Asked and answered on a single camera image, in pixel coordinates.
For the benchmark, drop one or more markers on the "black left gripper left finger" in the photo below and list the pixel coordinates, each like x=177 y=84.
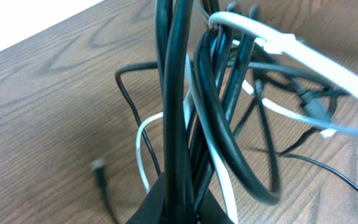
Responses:
x=152 y=207

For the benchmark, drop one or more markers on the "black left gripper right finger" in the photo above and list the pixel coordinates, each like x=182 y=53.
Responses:
x=211 y=212

